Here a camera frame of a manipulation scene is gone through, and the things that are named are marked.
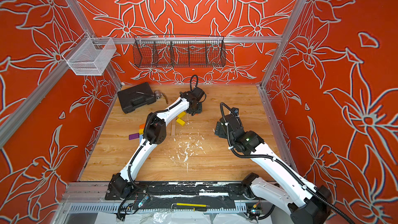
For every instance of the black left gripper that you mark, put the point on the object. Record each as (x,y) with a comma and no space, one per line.
(198,111)

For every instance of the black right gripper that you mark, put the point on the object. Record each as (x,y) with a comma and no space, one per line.
(222,126)

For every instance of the natural wooden block angled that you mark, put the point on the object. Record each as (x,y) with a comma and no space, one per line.
(173,132)

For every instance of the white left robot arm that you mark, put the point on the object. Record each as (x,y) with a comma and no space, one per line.
(123,183)

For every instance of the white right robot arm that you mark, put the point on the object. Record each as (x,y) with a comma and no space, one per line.
(300,199)

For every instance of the metal ball valve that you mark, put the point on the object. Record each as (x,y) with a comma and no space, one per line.
(158,95)

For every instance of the black plastic tool case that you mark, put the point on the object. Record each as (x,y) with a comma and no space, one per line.
(137,96)

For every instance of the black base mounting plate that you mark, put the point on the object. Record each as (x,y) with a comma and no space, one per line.
(233,190)

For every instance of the purple block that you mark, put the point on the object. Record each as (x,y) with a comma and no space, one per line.
(134,136)

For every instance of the black wire basket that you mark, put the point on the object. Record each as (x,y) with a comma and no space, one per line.
(186,51)

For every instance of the white wire basket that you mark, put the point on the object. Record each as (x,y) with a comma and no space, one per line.
(86,57)

